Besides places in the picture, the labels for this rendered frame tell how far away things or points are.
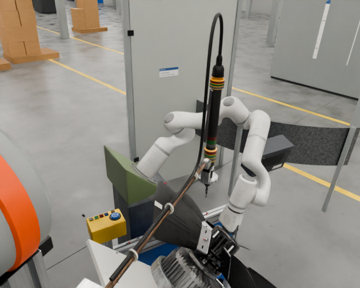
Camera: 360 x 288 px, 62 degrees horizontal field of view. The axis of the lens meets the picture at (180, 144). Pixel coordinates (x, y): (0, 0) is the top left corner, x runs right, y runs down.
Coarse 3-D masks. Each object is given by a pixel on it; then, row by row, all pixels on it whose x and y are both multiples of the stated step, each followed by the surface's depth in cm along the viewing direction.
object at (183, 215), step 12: (156, 192) 98; (168, 192) 102; (180, 204) 103; (156, 216) 91; (168, 216) 96; (180, 216) 100; (192, 216) 105; (168, 228) 94; (180, 228) 98; (192, 228) 102; (168, 240) 92; (180, 240) 97; (192, 240) 101
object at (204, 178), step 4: (200, 164) 98; (208, 164) 97; (204, 168) 98; (208, 168) 98; (212, 168) 101; (204, 172) 101; (208, 172) 99; (200, 176) 106; (204, 176) 102; (208, 176) 101; (216, 176) 106; (200, 180) 104; (204, 180) 103; (208, 180) 102; (212, 180) 104; (216, 180) 104; (208, 184) 103
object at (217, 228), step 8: (216, 232) 109; (224, 232) 114; (216, 240) 108; (224, 240) 107; (232, 240) 113; (216, 248) 107; (200, 256) 106; (208, 256) 108; (216, 256) 106; (208, 264) 105; (216, 264) 108; (216, 272) 106
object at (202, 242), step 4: (204, 228) 108; (204, 232) 107; (208, 232) 109; (200, 236) 105; (204, 236) 107; (208, 236) 108; (200, 240) 105; (204, 240) 106; (200, 244) 104; (204, 244) 106; (208, 244) 107; (200, 248) 104; (204, 248) 105; (208, 248) 107; (204, 252) 105
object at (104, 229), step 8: (104, 216) 141; (120, 216) 141; (88, 224) 136; (96, 224) 136; (104, 224) 136; (112, 224) 136; (120, 224) 138; (88, 232) 143; (96, 232) 133; (104, 232) 135; (112, 232) 138; (120, 232) 140; (96, 240) 135; (104, 240) 137
